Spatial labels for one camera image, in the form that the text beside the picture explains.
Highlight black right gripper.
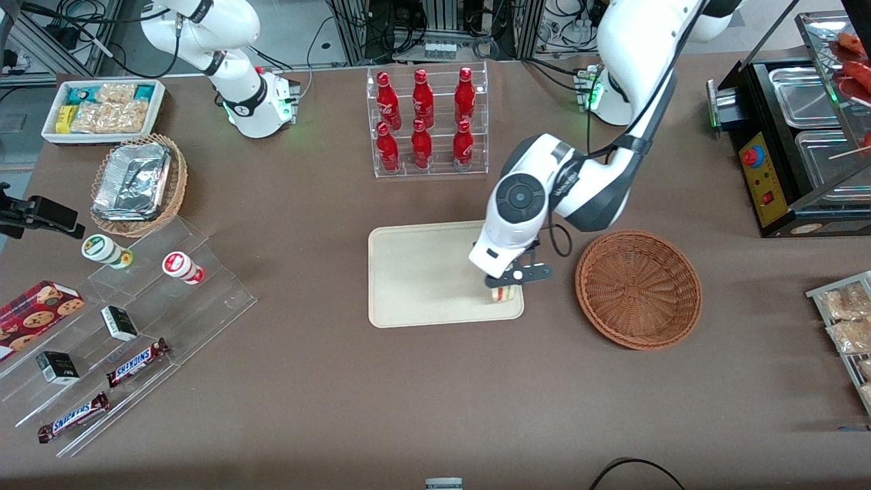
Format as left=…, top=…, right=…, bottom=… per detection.
left=0, top=182, right=86, bottom=239

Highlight cream plastic tray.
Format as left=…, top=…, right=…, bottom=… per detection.
left=368, top=219, right=525, bottom=329

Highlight round brown wicker basket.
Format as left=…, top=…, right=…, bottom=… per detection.
left=575, top=229, right=703, bottom=351

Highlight oval light wicker basket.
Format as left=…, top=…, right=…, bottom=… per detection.
left=90, top=133, right=188, bottom=238

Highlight white cup green lid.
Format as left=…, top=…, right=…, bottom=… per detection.
left=81, top=233, right=134, bottom=270

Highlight stacked aluminium foil trays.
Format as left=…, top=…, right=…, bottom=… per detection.
left=93, top=142, right=172, bottom=222

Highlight white rectangular snack bin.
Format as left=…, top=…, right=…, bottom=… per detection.
left=41, top=78, right=166, bottom=145

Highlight red cookie box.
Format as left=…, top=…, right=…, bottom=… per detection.
left=0, top=280, right=86, bottom=361

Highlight clear bag of crackers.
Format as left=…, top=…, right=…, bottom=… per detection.
left=95, top=83, right=137, bottom=104
left=70, top=101, right=150, bottom=134

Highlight clear acrylic bottle rack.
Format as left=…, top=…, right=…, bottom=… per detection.
left=366, top=61, right=489, bottom=179

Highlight small black white box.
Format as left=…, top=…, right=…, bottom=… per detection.
left=36, top=351, right=80, bottom=386
left=101, top=306, right=139, bottom=342

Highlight white cup red lid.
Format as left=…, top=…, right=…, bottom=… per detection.
left=162, top=251, right=205, bottom=285

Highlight red cola bottle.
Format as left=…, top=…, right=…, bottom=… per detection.
left=376, top=71, right=402, bottom=131
left=454, top=66, right=476, bottom=127
left=453, top=119, right=474, bottom=171
left=411, top=118, right=433, bottom=170
left=412, top=68, right=436, bottom=129
left=376, top=121, right=401, bottom=174

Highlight snickers chocolate bar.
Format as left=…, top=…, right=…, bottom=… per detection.
left=37, top=391, right=111, bottom=444
left=106, top=338, right=171, bottom=389

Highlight clear acrylic stepped display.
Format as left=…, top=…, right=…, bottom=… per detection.
left=0, top=216, right=258, bottom=458

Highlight grey connector block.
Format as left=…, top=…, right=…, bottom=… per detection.
left=393, top=39, right=458, bottom=62

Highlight black hot dog grill machine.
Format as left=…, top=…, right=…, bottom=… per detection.
left=706, top=10, right=871, bottom=239

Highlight steel pan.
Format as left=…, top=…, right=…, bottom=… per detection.
left=768, top=66, right=841, bottom=130
left=795, top=129, right=871, bottom=191

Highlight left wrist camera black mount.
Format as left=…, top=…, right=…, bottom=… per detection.
left=484, top=262, right=553, bottom=289

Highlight aluminium frame structure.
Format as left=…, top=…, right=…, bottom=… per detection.
left=330, top=0, right=545, bottom=65
left=0, top=0, right=127, bottom=86

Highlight black table cable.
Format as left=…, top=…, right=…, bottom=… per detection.
left=589, top=457, right=687, bottom=490

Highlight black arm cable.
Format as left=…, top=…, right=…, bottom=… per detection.
left=548, top=0, right=708, bottom=259

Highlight grey wire rack tray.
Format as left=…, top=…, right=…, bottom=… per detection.
left=806, top=271, right=871, bottom=417

